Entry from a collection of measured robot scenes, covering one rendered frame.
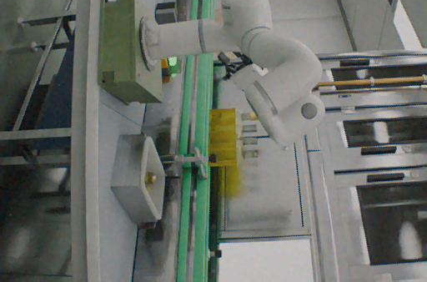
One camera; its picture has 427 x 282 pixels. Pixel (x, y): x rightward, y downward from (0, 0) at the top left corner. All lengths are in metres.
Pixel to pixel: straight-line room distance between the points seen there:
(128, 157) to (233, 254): 0.53
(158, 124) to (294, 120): 0.63
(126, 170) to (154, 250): 0.30
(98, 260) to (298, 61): 0.66
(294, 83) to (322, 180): 0.80
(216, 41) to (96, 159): 0.43
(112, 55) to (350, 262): 1.03
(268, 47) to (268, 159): 0.81
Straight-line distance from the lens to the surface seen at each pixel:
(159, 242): 1.34
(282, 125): 0.96
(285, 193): 1.59
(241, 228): 1.53
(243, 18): 1.01
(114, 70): 1.10
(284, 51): 0.90
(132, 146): 1.20
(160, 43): 1.16
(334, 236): 1.55
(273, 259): 1.48
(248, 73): 1.24
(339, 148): 1.77
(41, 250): 1.73
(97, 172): 1.08
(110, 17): 1.16
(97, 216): 1.07
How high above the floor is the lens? 1.14
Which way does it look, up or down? 6 degrees down
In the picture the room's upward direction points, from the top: 87 degrees clockwise
